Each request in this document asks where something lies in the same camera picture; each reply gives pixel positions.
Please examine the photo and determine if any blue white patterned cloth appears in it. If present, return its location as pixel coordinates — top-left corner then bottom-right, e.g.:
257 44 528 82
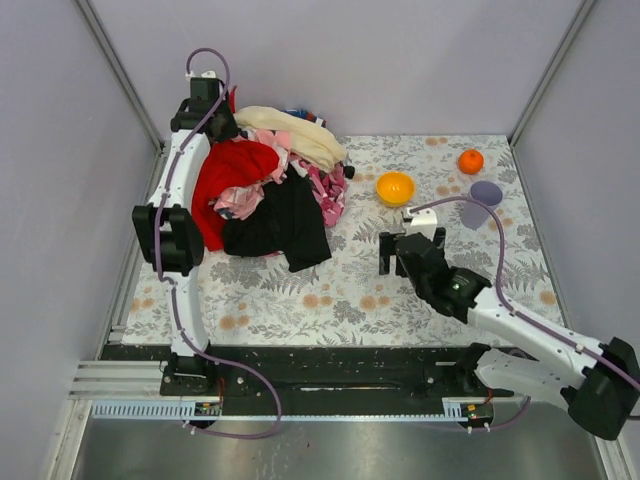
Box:
282 108 327 128

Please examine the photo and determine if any grey cable duct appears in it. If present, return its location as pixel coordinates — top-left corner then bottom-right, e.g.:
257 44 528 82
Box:
91 399 493 425

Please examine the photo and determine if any black cloth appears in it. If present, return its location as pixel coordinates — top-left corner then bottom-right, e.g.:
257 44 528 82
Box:
222 167 331 273

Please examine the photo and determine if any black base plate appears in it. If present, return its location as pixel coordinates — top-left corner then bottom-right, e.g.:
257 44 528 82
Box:
102 345 509 413

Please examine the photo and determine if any pink navy patterned cloth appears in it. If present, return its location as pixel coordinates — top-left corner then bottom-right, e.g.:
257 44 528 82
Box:
208 128 291 220

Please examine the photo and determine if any orange fruit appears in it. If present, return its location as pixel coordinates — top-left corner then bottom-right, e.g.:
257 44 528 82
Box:
457 149 484 175

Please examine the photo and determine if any floral tablecloth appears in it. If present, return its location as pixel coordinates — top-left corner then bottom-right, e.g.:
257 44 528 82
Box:
197 135 562 346

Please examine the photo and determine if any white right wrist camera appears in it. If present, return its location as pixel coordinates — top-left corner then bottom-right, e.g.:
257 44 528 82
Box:
402 208 438 240

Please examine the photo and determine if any red cloth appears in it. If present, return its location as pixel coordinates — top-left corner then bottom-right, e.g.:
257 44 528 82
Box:
191 140 279 251

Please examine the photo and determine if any yellow plastic bowl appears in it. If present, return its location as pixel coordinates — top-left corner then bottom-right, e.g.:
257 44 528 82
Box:
376 171 416 208

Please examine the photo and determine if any cream cloth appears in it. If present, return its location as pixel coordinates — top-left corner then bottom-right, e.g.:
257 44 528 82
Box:
234 106 347 172

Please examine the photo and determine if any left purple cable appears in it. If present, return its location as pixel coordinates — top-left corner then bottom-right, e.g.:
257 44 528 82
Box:
154 47 284 441

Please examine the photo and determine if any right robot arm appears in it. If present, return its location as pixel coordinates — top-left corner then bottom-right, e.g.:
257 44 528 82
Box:
379 228 639 440

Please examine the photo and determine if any lilac plastic cup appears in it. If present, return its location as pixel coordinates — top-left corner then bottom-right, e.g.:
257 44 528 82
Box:
460 180 503 230

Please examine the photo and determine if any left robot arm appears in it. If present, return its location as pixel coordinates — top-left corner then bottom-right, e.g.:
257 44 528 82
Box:
132 71 237 396

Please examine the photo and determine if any pink camouflage cloth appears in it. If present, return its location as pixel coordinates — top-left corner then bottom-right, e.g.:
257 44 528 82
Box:
289 154 355 227

